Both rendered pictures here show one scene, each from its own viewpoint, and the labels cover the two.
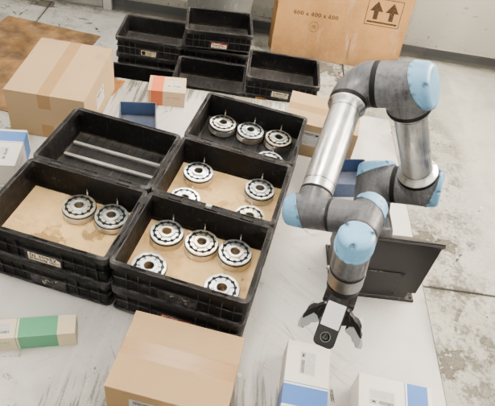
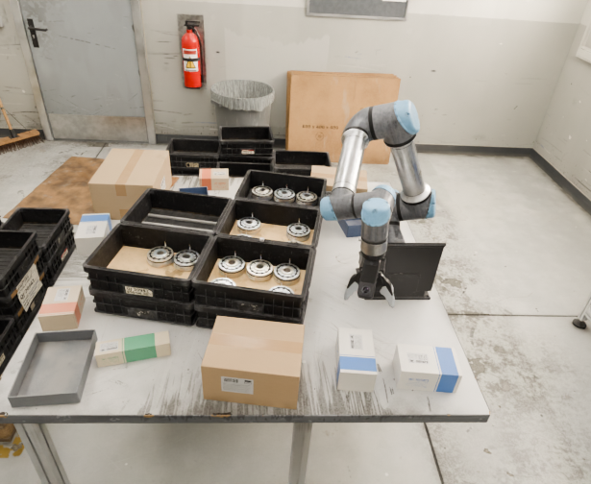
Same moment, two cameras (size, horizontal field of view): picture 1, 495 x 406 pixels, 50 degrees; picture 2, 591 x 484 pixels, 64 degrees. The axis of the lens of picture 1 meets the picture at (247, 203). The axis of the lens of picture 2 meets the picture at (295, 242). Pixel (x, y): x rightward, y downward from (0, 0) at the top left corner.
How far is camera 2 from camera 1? 0.40 m
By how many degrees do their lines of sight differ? 10
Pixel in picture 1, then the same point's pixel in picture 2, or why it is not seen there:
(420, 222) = not seen: hidden behind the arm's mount
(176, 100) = (222, 184)
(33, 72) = (110, 171)
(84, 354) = (178, 361)
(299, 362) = (349, 341)
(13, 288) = (113, 323)
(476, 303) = (484, 322)
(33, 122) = (112, 208)
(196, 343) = (267, 331)
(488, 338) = (500, 347)
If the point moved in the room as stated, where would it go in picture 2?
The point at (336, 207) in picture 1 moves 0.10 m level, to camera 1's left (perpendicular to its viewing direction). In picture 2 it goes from (358, 197) to (325, 195)
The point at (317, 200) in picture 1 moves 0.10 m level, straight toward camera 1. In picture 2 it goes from (344, 196) to (341, 213)
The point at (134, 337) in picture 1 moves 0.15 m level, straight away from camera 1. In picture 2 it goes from (219, 333) to (211, 302)
